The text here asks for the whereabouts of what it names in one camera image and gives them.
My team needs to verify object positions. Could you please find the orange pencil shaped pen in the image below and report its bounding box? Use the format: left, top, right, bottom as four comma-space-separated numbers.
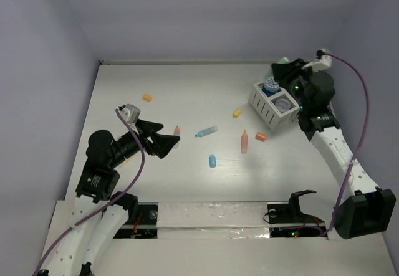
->
241, 130, 248, 154

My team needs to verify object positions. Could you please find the orange tip white pen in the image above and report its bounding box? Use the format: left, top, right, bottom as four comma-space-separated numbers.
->
173, 125, 180, 148

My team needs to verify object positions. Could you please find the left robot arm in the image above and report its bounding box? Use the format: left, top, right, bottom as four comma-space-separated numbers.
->
34, 120, 180, 275

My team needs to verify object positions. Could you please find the blue eraser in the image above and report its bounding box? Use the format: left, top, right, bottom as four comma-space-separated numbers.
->
209, 155, 217, 168

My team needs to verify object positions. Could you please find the green highlighter pen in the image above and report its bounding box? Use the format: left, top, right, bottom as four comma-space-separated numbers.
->
277, 57, 289, 64

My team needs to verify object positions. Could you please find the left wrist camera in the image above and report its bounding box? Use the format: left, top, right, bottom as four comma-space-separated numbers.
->
117, 103, 141, 125

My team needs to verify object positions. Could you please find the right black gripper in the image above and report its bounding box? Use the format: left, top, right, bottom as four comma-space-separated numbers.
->
272, 58, 315, 111

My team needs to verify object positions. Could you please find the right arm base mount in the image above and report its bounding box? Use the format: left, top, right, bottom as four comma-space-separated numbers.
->
262, 189, 327, 238

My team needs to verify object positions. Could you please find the white slotted container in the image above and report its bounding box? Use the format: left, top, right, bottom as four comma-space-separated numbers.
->
248, 82, 300, 130

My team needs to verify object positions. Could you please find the blue highlighter pen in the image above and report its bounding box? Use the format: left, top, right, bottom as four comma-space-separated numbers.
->
195, 126, 218, 138

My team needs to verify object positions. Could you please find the dark orange eraser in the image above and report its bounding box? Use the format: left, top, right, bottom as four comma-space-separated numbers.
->
255, 132, 267, 141

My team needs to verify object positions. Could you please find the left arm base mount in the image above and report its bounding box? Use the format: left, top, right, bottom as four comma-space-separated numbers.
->
113, 203, 158, 239

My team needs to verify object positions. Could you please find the clear round jar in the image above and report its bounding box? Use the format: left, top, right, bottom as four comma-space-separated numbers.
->
275, 98, 291, 113

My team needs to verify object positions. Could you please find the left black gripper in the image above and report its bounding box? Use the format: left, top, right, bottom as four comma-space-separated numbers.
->
109, 117, 180, 166

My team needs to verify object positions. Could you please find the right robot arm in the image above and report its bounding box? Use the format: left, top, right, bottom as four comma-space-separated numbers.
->
271, 59, 396, 239

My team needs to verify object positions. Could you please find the yellow eraser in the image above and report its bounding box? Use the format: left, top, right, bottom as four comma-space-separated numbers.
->
232, 108, 242, 118

